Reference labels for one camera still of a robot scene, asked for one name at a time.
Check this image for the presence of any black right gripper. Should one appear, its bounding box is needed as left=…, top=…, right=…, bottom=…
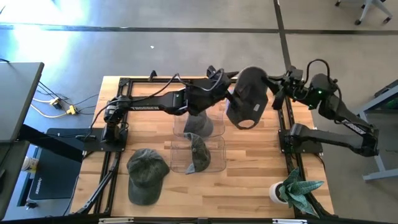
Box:
left=262, top=65, right=309, bottom=111

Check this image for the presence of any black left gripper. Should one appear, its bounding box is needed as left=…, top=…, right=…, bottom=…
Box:
left=186, top=65, right=242, bottom=116

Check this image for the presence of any dark grey cap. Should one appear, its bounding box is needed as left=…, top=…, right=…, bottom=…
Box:
left=226, top=65, right=269, bottom=130

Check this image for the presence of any light grey cap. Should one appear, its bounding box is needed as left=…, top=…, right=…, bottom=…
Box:
left=182, top=110, right=215, bottom=138

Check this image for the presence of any grey-green cap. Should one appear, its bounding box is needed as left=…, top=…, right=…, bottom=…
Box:
left=183, top=132, right=212, bottom=175

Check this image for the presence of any dark green cap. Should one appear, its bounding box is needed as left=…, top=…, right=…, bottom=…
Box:
left=126, top=148, right=170, bottom=206

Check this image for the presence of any clear plastic bin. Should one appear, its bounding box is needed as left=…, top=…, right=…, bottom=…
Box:
left=169, top=136, right=227, bottom=174
left=172, top=107, right=225, bottom=138

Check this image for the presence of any green plant in white pot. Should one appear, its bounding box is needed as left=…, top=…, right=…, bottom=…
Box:
left=269, top=167, right=325, bottom=218

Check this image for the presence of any grey office chair base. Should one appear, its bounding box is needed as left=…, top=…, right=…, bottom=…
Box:
left=335, top=0, right=393, bottom=26

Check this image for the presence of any black and yellow plug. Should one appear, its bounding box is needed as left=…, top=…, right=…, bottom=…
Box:
left=49, top=97, right=63, bottom=110

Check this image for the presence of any black mat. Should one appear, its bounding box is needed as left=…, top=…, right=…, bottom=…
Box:
left=27, top=147, right=82, bottom=200

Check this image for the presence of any dark grey desk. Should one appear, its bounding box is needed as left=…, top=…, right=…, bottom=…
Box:
left=0, top=61, right=45, bottom=144

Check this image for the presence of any paper cup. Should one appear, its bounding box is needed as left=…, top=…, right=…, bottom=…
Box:
left=21, top=156, right=40, bottom=173

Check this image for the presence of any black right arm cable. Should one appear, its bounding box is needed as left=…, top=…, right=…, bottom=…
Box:
left=305, top=58, right=340, bottom=94

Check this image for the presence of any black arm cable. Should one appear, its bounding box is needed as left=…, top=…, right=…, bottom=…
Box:
left=305, top=58, right=340, bottom=94
left=88, top=68, right=225, bottom=139

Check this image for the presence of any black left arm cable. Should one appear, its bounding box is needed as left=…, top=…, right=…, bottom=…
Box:
left=88, top=68, right=225, bottom=139

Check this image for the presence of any black aluminium frame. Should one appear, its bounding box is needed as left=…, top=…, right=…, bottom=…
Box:
left=74, top=76, right=335, bottom=218

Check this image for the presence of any grey table frame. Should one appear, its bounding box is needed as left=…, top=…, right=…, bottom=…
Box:
left=343, top=79, right=398, bottom=182

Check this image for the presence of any silver metal bracket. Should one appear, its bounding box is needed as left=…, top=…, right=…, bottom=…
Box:
left=98, top=217, right=135, bottom=224
left=272, top=218, right=308, bottom=224

